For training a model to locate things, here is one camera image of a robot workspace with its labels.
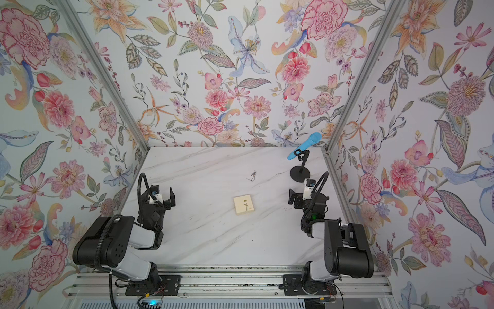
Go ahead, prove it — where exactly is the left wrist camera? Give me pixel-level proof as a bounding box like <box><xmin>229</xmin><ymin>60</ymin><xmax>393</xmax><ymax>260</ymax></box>
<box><xmin>148</xmin><ymin>185</ymin><xmax>163</xmax><ymax>205</ymax></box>

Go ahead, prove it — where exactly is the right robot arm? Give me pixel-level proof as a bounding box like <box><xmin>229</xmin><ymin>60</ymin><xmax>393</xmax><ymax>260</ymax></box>
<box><xmin>288</xmin><ymin>189</ymin><xmax>374</xmax><ymax>290</ymax></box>

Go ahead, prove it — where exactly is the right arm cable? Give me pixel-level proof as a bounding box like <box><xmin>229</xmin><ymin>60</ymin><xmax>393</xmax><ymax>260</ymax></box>
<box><xmin>308</xmin><ymin>171</ymin><xmax>330</xmax><ymax>205</ymax></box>

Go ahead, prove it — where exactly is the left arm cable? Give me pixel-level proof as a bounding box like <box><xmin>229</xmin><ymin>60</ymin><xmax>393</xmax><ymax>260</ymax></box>
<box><xmin>136</xmin><ymin>172</ymin><xmax>153</xmax><ymax>209</ymax></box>

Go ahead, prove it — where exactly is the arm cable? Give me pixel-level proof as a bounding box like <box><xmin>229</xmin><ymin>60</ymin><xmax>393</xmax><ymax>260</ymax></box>
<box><xmin>136</xmin><ymin>172</ymin><xmax>153</xmax><ymax>209</ymax></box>
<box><xmin>308</xmin><ymin>171</ymin><xmax>330</xmax><ymax>205</ymax></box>

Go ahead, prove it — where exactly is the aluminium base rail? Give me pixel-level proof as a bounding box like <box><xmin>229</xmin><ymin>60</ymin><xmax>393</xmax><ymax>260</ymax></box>
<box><xmin>64</xmin><ymin>265</ymin><xmax>392</xmax><ymax>300</ymax></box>

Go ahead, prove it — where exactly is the blue microphone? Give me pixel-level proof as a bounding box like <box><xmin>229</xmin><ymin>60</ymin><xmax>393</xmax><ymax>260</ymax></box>
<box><xmin>287</xmin><ymin>132</ymin><xmax>322</xmax><ymax>160</ymax></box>

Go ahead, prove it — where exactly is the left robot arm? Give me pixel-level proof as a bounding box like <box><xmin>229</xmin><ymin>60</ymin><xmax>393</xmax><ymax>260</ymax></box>
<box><xmin>73</xmin><ymin>185</ymin><xmax>176</xmax><ymax>293</ymax></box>

